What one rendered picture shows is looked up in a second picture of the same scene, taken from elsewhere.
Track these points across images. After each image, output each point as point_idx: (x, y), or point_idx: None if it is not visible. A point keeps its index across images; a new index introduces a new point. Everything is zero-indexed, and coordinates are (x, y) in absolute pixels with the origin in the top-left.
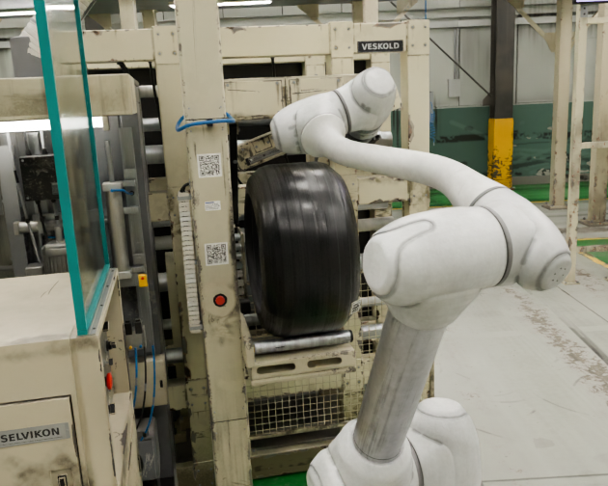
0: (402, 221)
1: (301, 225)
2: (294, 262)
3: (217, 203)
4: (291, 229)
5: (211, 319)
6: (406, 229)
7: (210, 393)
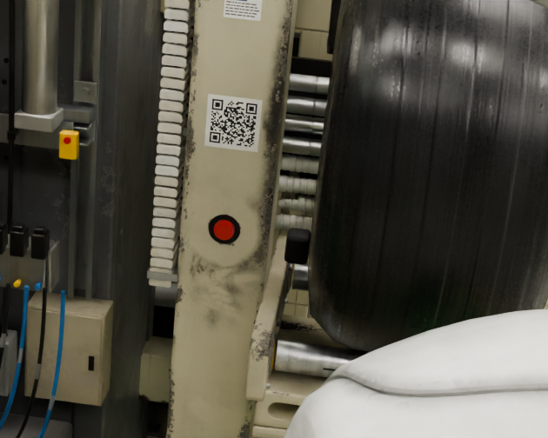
0: (494, 357)
1: (431, 103)
2: (391, 195)
3: (255, 5)
4: (403, 110)
5: (198, 267)
6: (491, 420)
7: (171, 421)
